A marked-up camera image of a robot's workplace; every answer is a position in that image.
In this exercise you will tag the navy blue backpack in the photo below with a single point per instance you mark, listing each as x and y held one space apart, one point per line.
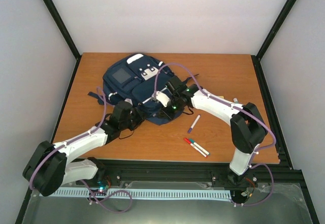
132 80

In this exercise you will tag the green cap whiteboard marker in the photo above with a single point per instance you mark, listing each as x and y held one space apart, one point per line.
199 147

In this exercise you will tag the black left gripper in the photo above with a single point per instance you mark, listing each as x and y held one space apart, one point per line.
140 117

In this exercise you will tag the purple cap whiteboard marker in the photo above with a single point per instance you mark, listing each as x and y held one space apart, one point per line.
193 124

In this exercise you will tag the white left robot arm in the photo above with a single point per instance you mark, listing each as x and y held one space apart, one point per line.
76 145

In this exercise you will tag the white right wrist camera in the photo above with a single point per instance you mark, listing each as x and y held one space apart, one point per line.
162 98

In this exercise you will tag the light blue slotted cable duct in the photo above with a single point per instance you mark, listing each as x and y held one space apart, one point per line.
144 194

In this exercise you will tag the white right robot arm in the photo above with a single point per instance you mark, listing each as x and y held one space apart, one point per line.
245 121

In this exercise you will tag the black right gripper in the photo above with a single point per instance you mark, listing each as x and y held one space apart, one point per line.
170 114

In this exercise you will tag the black aluminium frame rail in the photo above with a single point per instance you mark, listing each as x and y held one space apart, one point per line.
101 172

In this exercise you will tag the red cap whiteboard marker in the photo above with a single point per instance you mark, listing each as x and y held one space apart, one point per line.
197 149

